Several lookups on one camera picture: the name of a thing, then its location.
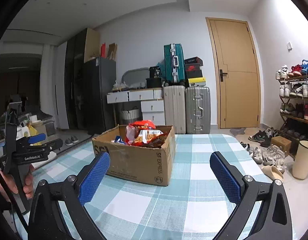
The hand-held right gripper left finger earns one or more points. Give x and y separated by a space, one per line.
94 178

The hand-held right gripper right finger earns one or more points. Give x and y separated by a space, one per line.
225 178

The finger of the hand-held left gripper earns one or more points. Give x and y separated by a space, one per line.
37 138
53 144

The blue snack packet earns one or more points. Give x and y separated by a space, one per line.
120 140

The brown cardboard box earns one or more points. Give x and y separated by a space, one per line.
139 162

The red white snack packet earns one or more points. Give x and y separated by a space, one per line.
130 135

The white noodle snack packet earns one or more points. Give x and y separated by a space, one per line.
149 136

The glossy red snack packet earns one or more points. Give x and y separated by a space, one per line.
158 143

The person's left hand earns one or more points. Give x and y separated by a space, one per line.
28 182

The yellow plastic bag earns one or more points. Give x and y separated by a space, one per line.
34 130

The white plastic jug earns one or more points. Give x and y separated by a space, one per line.
23 131

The grey slipper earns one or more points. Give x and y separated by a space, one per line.
69 142
74 139

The teal plaid tablecloth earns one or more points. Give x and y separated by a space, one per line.
189 160

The pile of loose sneakers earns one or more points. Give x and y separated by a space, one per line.
267 155

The grey floor rug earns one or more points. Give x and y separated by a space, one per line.
237 131

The small cardboard box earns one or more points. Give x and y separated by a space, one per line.
281 145

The dark wardrobe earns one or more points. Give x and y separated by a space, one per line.
75 80

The black fridge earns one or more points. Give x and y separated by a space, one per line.
99 92

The woven laundry basket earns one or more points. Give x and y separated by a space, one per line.
129 116

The silver suitcase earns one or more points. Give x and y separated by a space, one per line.
197 110

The cream waste bin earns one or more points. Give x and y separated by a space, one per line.
303 161

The cream suitcase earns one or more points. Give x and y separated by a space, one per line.
174 110

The clear plastic food bag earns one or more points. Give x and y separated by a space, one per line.
119 86

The white drawer dresser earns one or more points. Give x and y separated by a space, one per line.
151 107

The wooden shoe rack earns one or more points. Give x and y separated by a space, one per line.
300 117

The wooden door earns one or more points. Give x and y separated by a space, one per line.
236 80

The yellow black shoe box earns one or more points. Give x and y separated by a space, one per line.
197 82

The grey oval mirror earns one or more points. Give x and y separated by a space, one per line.
134 76

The red paper bag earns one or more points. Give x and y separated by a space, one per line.
103 50

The flat cardboard sheet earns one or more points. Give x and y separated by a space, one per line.
91 45

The brown paper bag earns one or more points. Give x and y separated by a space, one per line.
112 51

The black storage box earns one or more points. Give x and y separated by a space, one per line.
154 83

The rows of assorted shoes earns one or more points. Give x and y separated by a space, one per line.
296 90

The black tub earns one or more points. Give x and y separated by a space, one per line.
154 72

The teal suitcase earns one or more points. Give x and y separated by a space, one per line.
174 65

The white wall switch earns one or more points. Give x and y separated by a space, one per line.
289 46

